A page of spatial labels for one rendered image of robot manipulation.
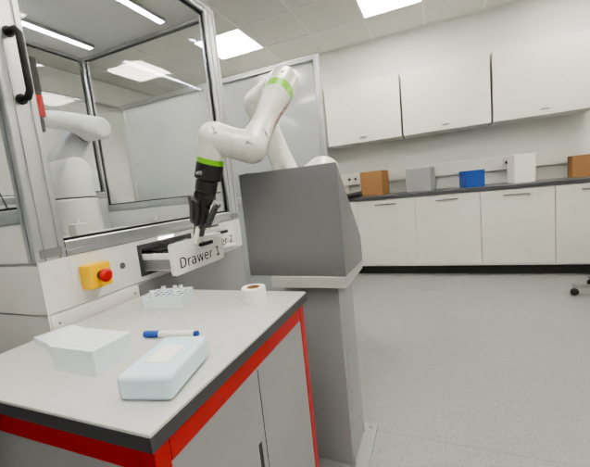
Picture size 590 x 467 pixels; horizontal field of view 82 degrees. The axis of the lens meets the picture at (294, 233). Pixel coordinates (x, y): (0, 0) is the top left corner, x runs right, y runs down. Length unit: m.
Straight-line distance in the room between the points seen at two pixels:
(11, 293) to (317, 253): 0.91
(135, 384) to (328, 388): 0.90
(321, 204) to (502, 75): 3.43
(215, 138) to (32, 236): 0.57
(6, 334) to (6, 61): 0.75
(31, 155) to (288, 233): 0.77
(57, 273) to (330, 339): 0.88
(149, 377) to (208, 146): 0.76
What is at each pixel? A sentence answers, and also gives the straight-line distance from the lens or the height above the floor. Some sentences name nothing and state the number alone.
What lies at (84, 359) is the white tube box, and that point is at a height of 0.79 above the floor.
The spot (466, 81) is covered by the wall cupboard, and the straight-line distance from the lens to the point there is 4.33.
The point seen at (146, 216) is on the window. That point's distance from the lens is 1.38.
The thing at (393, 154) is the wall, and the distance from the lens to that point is 4.60.
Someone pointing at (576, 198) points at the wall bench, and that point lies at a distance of 4.05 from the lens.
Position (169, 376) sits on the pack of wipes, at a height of 0.80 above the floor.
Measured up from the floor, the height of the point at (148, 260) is 0.87.
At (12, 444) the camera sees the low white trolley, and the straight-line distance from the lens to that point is 0.89.
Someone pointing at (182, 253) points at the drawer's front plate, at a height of 0.89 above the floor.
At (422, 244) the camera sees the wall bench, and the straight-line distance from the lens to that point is 3.93.
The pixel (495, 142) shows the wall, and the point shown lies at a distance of 4.62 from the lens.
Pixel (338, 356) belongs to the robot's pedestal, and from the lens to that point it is 1.32.
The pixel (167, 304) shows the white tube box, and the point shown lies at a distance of 1.08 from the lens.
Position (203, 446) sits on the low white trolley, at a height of 0.65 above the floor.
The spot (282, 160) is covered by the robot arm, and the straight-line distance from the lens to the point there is 1.48.
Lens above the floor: 1.07
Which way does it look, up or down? 7 degrees down
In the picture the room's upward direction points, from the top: 6 degrees counter-clockwise
